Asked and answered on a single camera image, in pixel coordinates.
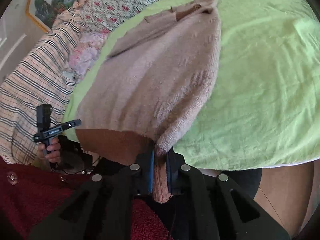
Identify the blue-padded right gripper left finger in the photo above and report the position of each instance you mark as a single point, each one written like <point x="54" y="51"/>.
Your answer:
<point x="134" y="180"/>

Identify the light green bed sheet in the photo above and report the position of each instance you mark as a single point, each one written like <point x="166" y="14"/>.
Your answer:
<point x="264" y="108"/>

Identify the beige knit sweater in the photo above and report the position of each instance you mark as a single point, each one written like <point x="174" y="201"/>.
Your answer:
<point x="152" y="86"/>

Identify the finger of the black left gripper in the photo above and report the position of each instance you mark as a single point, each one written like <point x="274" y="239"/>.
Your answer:
<point x="71" y="124"/>

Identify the plaid checked blanket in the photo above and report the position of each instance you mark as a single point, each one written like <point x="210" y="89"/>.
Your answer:
<point x="38" y="78"/>

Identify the red knit cardigan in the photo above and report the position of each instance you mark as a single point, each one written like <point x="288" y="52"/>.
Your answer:
<point x="29" y="194"/>

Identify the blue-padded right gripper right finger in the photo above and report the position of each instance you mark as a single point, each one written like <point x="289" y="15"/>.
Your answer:
<point x="193" y="210"/>

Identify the person's left hand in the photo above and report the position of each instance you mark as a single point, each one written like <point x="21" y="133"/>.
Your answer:
<point x="51" y="153"/>

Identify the pastel floral pillow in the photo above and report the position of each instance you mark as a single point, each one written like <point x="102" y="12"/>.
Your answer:
<point x="84" y="56"/>

